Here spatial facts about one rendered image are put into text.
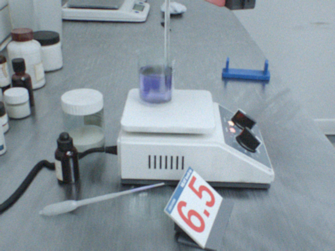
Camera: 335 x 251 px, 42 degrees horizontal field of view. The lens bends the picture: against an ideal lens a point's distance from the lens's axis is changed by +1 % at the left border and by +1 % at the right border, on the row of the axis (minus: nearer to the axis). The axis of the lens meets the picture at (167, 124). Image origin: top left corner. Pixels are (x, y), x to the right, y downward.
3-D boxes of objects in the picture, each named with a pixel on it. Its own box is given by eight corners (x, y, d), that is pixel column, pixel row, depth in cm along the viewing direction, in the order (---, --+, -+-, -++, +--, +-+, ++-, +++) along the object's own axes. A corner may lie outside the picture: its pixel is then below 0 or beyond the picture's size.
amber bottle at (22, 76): (38, 104, 78) (32, 60, 74) (21, 110, 76) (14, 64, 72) (28, 98, 80) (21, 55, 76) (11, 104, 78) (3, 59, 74)
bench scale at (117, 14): (145, 24, 130) (145, 7, 128) (59, 21, 131) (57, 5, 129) (150, 10, 147) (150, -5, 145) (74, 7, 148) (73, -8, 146)
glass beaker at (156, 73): (142, 93, 63) (141, 38, 59) (179, 97, 62) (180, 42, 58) (130, 110, 57) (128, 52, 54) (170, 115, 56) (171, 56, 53)
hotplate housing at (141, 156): (256, 141, 68) (263, 94, 64) (272, 192, 56) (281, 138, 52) (115, 137, 68) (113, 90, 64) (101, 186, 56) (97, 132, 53)
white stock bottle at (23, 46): (16, 92, 83) (7, 36, 78) (11, 81, 88) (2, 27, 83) (48, 87, 85) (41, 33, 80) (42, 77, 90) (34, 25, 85)
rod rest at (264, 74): (268, 74, 93) (271, 59, 92) (269, 80, 90) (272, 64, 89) (222, 71, 95) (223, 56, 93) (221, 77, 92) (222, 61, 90)
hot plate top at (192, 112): (211, 95, 64) (211, 89, 63) (216, 134, 53) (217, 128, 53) (129, 93, 64) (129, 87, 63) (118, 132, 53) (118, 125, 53)
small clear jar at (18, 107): (29, 108, 77) (26, 85, 75) (33, 117, 74) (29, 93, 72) (6, 112, 75) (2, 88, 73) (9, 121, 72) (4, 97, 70)
